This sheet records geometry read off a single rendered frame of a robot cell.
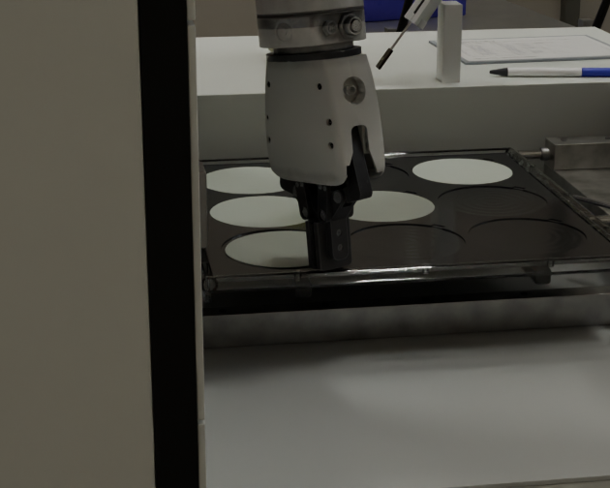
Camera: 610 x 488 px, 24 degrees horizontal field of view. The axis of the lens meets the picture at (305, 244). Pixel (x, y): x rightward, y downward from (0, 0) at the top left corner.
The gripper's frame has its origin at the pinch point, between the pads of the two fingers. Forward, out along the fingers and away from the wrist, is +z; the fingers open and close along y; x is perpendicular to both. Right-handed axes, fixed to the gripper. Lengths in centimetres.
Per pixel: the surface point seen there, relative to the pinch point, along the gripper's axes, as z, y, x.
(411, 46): -11, 44, -47
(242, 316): 6.4, 7.4, 4.1
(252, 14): -8, 231, -151
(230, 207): -0.5, 19.2, -3.3
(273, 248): 1.2, 7.0, 0.7
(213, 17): -8, 236, -142
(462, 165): -0.3, 17.7, -30.9
